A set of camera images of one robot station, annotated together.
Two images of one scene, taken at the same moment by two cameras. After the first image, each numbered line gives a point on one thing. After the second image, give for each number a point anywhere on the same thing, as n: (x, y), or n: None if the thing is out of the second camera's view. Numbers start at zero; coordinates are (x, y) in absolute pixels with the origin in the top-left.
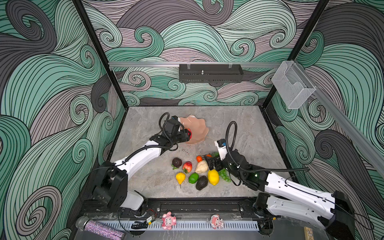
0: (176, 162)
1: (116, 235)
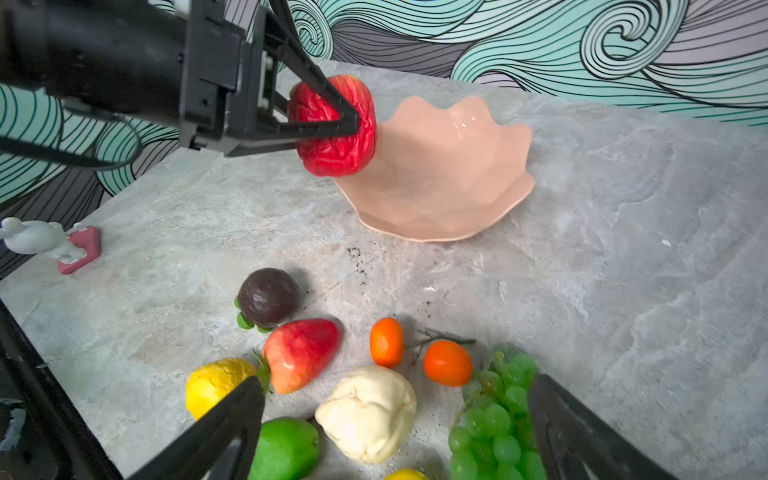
0: (266, 297)
1: None
